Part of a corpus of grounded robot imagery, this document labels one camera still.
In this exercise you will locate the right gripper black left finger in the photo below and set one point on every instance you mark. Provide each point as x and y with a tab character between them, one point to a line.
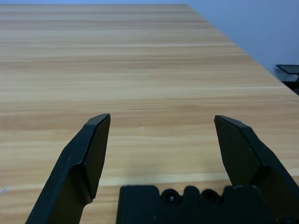
72	163

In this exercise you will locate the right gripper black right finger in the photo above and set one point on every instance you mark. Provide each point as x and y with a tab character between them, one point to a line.
240	151

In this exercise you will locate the black flat floor object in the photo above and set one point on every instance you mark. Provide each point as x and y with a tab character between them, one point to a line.
289	68

